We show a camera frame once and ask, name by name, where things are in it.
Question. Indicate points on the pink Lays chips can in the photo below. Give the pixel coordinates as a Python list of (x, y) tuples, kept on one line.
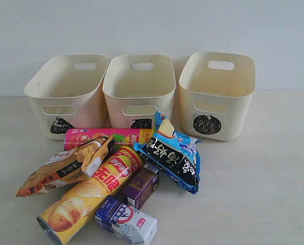
[(122, 137)]

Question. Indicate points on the cream bin triangle mark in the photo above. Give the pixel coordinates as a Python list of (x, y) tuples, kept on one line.
[(67, 93)]

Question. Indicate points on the orange snack bag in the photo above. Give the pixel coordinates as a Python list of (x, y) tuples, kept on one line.
[(68, 167)]

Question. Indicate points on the purple drink carton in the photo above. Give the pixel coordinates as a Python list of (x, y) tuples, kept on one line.
[(143, 184)]

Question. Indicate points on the blue white milk carton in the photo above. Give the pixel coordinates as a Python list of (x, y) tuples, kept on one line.
[(126, 222)]

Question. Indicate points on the blue black snack bag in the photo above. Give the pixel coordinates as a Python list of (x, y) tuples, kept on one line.
[(173, 153)]

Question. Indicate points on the cream bin square mark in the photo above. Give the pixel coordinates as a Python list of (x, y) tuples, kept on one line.
[(136, 87)]

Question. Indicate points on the cream bin circle mark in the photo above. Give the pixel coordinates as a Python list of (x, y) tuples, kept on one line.
[(215, 93)]

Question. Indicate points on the yellow Lays chips can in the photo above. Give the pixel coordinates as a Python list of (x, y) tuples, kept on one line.
[(66, 217)]

